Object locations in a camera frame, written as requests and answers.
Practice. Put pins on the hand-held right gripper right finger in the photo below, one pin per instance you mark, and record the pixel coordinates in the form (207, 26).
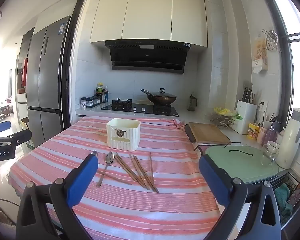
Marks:
(212, 177)

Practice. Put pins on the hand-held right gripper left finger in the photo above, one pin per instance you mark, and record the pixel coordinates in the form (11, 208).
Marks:
(82, 180)

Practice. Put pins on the white wall socket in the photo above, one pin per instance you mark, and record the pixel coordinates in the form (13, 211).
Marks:
(263, 105)

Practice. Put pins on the dark window frame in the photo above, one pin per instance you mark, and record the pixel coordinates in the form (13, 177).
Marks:
(297, 37)

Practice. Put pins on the hanging printed paper box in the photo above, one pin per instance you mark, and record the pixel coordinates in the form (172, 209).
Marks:
(260, 55)

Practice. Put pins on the white bowl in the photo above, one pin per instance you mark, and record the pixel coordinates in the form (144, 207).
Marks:
(273, 147)

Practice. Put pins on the metal spoon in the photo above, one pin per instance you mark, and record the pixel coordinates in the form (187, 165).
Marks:
(109, 158)

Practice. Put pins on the black gas cooktop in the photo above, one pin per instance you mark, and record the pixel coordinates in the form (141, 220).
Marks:
(140, 106)

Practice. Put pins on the white knife block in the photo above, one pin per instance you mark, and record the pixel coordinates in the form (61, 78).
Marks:
(245, 117)

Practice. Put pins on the dark wok with glass lid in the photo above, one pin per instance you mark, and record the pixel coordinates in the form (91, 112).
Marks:
(162, 98)

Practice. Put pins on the white ribbed utensil holder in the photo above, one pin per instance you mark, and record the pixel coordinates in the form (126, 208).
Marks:
(130, 140)

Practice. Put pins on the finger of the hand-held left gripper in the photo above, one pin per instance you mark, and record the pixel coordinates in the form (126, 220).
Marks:
(1, 127)
(20, 136)

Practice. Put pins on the grey refrigerator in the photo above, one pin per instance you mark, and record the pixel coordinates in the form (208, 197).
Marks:
(50, 80)

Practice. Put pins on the purple bottle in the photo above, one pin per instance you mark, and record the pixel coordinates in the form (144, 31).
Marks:
(271, 135)

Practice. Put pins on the yellow printed cup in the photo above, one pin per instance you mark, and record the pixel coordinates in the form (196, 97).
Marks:
(253, 131)

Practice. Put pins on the white printed sack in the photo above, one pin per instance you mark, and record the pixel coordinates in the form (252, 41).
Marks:
(31, 143)

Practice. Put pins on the green round tray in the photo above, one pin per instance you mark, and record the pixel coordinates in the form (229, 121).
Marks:
(240, 165)

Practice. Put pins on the white wall cabinets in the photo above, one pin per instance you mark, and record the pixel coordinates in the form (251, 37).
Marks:
(147, 15)

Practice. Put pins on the small wooden table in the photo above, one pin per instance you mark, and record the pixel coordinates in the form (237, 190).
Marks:
(3, 109)

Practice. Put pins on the pink striped tablecloth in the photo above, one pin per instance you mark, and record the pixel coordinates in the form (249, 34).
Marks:
(152, 212)

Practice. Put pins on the white thermos jug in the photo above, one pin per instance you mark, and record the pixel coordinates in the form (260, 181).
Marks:
(290, 140)

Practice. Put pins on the blue label bottle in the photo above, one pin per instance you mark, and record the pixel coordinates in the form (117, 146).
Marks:
(106, 95)

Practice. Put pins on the dark sauce bottle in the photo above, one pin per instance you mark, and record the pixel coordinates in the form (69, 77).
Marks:
(103, 97)

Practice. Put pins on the white label spice jar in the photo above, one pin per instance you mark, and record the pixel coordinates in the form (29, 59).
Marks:
(83, 103)

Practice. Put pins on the bunch of wooden chopsticks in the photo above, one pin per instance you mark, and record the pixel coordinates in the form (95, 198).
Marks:
(127, 166)

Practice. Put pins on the clear drinking glass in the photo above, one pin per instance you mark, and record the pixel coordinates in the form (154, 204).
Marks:
(268, 158)

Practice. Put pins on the dark glass jug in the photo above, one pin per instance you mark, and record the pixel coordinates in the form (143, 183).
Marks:
(192, 103)

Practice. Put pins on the teal cloth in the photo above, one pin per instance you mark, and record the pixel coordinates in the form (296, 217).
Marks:
(282, 197)

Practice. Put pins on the black range hood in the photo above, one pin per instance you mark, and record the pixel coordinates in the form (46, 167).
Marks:
(145, 57)

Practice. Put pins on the wooden cutting board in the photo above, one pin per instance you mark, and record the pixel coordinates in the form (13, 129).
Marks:
(207, 132)

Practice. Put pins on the red hanging cloth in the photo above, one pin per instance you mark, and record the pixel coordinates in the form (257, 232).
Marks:
(25, 72)

